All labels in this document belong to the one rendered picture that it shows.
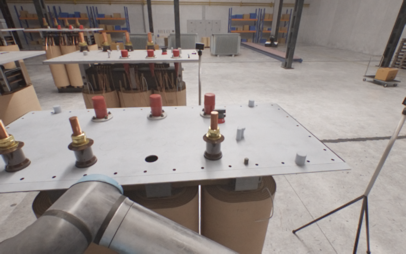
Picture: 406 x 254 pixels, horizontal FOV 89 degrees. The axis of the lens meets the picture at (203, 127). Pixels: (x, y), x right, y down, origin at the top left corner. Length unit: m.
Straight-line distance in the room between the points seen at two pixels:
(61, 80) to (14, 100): 3.96
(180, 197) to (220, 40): 12.18
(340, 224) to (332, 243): 0.29
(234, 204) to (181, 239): 0.63
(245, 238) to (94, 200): 1.01
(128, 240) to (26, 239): 0.18
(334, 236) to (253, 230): 1.44
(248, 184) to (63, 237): 0.84
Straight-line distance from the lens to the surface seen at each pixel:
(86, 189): 0.56
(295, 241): 2.46
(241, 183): 1.11
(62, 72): 7.09
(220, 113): 1.21
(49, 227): 0.51
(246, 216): 1.23
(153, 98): 1.26
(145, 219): 0.54
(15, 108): 3.27
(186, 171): 0.85
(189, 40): 12.80
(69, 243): 0.51
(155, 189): 1.08
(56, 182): 0.96
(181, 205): 1.11
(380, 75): 9.31
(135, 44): 13.05
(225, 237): 1.35
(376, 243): 2.84
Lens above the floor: 1.90
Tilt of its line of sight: 27 degrees down
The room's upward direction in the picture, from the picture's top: straight up
